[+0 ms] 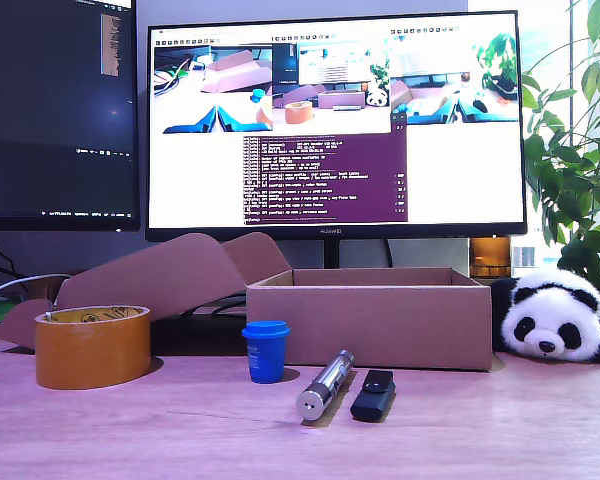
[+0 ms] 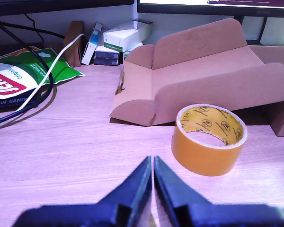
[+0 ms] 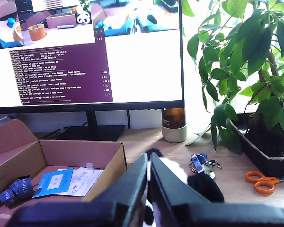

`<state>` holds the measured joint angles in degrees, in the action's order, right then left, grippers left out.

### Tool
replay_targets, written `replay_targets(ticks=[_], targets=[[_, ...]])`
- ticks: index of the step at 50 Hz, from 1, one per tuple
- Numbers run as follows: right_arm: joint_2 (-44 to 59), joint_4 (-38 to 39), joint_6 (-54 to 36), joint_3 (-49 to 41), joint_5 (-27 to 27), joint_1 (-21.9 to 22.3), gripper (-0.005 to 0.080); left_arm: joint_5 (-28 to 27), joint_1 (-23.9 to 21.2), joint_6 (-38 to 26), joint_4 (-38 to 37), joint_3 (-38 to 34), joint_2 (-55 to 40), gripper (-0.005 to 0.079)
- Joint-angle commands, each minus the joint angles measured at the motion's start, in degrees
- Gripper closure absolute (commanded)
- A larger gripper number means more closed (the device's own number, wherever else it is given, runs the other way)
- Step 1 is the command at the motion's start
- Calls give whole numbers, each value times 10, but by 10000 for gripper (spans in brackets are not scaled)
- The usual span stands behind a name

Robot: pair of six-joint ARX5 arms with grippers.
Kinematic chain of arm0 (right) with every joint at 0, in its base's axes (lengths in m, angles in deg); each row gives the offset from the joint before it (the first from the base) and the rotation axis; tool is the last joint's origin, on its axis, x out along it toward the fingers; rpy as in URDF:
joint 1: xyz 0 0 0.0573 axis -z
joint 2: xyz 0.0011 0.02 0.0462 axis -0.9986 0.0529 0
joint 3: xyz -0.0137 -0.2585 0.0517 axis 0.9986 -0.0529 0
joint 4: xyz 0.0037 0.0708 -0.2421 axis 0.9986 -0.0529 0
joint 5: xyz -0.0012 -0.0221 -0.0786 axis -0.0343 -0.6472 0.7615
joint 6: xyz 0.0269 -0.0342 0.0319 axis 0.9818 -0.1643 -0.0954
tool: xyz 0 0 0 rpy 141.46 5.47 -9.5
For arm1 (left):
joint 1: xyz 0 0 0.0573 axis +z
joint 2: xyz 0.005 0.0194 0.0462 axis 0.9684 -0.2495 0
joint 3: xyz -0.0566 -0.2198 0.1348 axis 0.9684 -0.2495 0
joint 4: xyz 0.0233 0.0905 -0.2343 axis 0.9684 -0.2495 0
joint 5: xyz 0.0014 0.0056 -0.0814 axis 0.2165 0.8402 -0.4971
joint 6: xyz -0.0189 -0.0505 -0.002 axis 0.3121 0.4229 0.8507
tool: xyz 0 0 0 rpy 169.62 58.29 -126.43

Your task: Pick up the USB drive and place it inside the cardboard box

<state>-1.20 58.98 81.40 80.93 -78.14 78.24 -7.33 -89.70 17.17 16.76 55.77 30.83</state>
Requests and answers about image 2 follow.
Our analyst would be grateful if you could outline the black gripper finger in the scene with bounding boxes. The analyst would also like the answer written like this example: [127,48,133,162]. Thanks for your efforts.
[97,155,153,227]
[153,155,213,227]

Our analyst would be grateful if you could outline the open brown cardboard box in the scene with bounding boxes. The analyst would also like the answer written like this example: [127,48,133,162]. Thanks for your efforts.
[109,18,284,138]

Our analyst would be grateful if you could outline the flat dark box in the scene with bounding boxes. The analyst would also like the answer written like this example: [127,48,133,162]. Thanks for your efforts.
[94,45,121,60]
[93,57,120,66]

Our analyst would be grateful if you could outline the slim blue and white box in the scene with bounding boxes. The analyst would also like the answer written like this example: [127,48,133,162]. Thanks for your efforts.
[81,22,103,66]

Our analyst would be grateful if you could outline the white box with green edge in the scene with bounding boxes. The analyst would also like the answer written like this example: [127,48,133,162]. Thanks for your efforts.
[103,18,154,53]

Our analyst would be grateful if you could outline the small brown cardboard piece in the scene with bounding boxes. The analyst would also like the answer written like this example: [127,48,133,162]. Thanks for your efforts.
[63,20,86,67]

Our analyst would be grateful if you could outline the orange-brown packing tape roll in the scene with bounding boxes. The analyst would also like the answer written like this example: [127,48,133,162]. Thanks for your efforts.
[171,103,248,177]

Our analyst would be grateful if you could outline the green and white snack bag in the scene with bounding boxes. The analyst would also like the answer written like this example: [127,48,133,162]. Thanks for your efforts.
[0,46,85,101]

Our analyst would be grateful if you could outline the black TUF Gaming pad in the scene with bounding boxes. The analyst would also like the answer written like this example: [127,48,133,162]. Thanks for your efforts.
[0,88,42,112]

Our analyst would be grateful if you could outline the bright-screen computer monitor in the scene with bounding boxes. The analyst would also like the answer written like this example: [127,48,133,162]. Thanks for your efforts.
[137,0,284,18]

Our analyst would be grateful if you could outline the dark-screen computer monitor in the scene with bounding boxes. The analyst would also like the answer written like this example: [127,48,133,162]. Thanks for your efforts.
[0,0,135,17]

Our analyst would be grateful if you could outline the thick black cable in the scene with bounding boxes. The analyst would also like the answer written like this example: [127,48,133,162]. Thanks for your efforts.
[0,16,54,126]

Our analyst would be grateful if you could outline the white cable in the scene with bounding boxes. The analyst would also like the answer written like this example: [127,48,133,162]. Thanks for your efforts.
[0,33,86,131]

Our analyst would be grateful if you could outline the thin black cable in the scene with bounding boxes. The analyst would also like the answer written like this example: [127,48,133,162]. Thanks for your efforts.
[0,13,66,48]

